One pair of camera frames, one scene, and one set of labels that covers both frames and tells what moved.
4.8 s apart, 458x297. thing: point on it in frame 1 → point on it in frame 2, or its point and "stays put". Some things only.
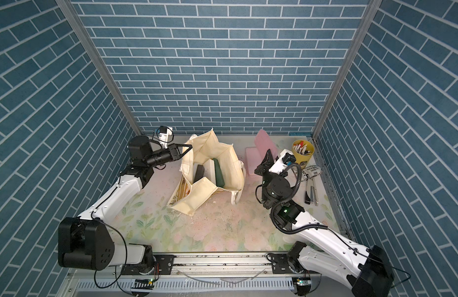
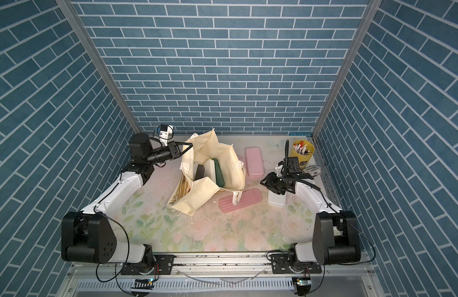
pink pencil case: x=253 y=159 stays put
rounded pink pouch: x=263 y=143 → x=226 y=203
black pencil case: x=199 y=172 stays put
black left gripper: x=172 y=151 stays put
